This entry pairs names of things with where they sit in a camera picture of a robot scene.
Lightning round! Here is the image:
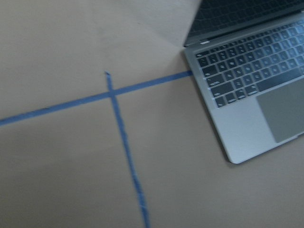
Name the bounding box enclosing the grey laptop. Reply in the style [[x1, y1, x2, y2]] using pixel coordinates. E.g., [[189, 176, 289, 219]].
[[184, 0, 304, 164]]

